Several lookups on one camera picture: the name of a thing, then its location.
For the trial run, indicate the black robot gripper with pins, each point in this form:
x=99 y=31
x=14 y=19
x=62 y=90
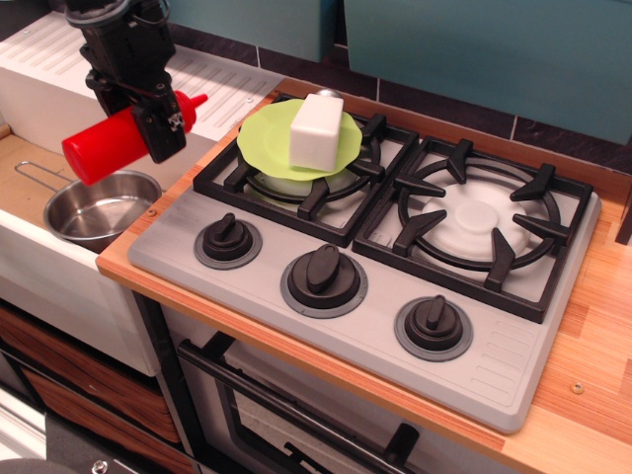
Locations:
x=128 y=45

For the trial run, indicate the red ketchup bottle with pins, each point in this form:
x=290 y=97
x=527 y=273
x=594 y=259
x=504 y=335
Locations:
x=110 y=145

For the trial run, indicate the white salt container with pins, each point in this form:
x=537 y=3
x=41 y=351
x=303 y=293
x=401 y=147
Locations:
x=314 y=132

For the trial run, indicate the lime green plate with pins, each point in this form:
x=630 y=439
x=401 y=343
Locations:
x=266 y=133

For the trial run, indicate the stainless steel pot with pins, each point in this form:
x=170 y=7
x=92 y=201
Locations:
x=94 y=216

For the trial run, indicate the black left stove knob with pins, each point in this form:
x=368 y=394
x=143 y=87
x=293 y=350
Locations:
x=228 y=243

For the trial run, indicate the black stove knob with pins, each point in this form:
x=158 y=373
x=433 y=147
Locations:
x=433 y=329
x=324 y=283
x=228 y=243

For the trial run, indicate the black left burner grate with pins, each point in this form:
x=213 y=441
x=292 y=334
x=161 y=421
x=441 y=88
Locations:
x=226 y=179

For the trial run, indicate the black burner grate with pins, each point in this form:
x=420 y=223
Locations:
x=226 y=179
x=525 y=285

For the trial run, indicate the black middle stove knob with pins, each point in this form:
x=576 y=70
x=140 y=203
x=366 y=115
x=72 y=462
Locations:
x=324 y=283

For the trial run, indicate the grey toy stove top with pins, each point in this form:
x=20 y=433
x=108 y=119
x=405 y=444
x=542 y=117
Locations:
x=493 y=382

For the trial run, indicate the wooden drawer front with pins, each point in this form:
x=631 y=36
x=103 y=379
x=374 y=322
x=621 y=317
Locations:
x=93 y=392

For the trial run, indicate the white oven door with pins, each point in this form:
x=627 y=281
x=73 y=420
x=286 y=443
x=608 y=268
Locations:
x=266 y=443

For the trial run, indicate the white right burner cap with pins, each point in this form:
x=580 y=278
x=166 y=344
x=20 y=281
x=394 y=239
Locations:
x=473 y=211

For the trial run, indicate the black right stove knob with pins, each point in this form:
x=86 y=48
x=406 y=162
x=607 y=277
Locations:
x=433 y=329

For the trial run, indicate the black right burner grate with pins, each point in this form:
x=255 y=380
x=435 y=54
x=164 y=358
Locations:
x=525 y=285

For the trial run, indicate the black oven door handle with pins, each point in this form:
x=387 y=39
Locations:
x=211 y=360

